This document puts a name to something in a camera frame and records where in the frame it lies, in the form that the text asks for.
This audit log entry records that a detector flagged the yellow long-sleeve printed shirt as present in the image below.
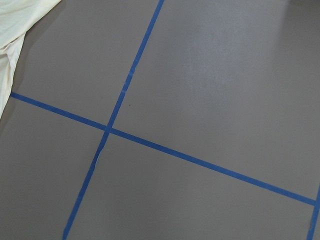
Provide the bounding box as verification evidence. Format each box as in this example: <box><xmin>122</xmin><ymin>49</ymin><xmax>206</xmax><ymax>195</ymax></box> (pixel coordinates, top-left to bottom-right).
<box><xmin>0</xmin><ymin>0</ymin><xmax>59</xmax><ymax>114</ymax></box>

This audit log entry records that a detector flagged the brown table mat blue grid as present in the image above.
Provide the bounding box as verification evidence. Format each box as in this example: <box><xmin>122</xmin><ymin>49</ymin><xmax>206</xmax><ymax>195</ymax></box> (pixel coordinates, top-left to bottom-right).
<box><xmin>0</xmin><ymin>0</ymin><xmax>320</xmax><ymax>240</ymax></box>

